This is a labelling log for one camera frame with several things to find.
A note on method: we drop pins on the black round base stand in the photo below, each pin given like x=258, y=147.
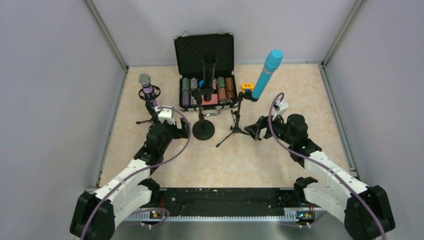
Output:
x=203, y=129

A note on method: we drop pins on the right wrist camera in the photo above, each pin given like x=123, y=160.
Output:
x=280, y=107

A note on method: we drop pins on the black tripod stand with clip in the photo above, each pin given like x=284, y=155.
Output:
x=236, y=115

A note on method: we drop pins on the black poker chip case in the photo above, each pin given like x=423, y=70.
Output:
x=189, y=50

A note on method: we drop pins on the blue microphone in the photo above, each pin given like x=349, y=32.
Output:
x=271, y=64

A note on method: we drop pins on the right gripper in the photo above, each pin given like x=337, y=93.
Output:
x=265, y=124

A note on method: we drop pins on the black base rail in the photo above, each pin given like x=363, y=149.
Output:
x=214, y=205

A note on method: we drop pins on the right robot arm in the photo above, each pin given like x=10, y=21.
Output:
x=364, y=210

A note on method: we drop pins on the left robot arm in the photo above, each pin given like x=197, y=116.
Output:
x=132, y=172

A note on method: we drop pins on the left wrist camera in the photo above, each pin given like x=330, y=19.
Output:
x=165, y=115

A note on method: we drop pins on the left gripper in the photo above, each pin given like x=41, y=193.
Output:
x=180, y=127

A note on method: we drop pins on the black shock mount tripod stand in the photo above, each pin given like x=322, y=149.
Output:
x=149, y=94

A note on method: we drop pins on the purple glitter microphone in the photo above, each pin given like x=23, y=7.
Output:
x=144, y=79

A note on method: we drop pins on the black microphone orange tip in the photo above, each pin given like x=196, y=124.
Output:
x=209, y=61

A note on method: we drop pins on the yellow and blue toy block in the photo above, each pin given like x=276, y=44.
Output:
x=247, y=87

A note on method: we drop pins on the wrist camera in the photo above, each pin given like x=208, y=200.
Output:
x=165, y=115
x=280, y=107

